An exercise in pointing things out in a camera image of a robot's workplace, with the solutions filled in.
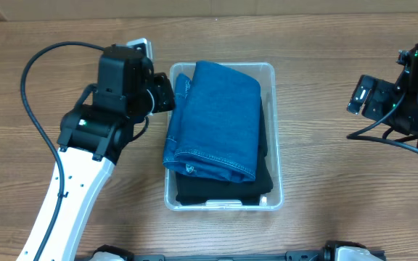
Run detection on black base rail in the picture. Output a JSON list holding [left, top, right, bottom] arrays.
[[75, 241, 387, 261]]

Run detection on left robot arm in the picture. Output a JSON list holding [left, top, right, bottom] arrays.
[[18, 38, 175, 260]]

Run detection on blue denim jeans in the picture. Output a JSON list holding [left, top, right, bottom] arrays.
[[163, 61, 261, 183]]

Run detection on black cloth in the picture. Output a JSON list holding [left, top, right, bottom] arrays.
[[175, 105, 274, 205]]

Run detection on clear plastic storage bin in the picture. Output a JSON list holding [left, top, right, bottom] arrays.
[[164, 62, 284, 211]]

